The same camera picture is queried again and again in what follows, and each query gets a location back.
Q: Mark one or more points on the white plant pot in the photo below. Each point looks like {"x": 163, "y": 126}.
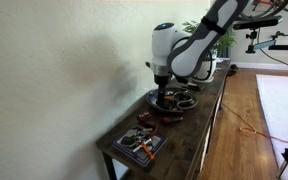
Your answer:
{"x": 206, "y": 71}

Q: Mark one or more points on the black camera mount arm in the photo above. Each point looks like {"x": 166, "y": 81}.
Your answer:
{"x": 285, "y": 47}

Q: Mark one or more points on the black key fob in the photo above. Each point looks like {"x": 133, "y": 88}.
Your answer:
{"x": 128, "y": 141}

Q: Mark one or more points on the red and black torch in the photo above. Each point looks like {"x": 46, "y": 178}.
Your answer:
{"x": 170, "y": 120}

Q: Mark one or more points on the white pen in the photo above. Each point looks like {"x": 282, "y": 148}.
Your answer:
{"x": 139, "y": 147}

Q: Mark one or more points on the red small box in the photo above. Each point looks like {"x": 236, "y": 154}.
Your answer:
{"x": 144, "y": 117}

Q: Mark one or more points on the red frame bicycle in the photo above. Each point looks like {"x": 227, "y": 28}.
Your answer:
{"x": 267, "y": 2}

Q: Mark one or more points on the white rug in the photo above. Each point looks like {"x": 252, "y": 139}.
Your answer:
{"x": 280, "y": 106}

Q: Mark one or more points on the green leafy potted plant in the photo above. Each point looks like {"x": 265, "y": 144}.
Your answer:
{"x": 225, "y": 41}

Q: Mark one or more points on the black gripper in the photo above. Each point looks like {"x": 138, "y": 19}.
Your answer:
{"x": 163, "y": 81}

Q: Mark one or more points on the round blue metal tray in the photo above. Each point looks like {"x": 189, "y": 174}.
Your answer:
{"x": 152, "y": 97}

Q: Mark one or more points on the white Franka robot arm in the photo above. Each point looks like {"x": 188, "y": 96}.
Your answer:
{"x": 190, "y": 53}

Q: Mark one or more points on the square blue white tray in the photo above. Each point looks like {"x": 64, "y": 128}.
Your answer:
{"x": 155, "y": 140}

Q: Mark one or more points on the silver key bunch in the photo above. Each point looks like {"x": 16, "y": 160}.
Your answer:
{"x": 139, "y": 135}

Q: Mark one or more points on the dark brown wooden console table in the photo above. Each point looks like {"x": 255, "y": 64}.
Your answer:
{"x": 184, "y": 140}

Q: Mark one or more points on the black stereo camera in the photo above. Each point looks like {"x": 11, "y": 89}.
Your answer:
{"x": 260, "y": 23}

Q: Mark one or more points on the black floor object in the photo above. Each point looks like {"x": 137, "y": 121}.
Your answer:
{"x": 232, "y": 70}

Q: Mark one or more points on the orange carabiner clip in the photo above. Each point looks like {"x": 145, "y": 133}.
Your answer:
{"x": 148, "y": 151}

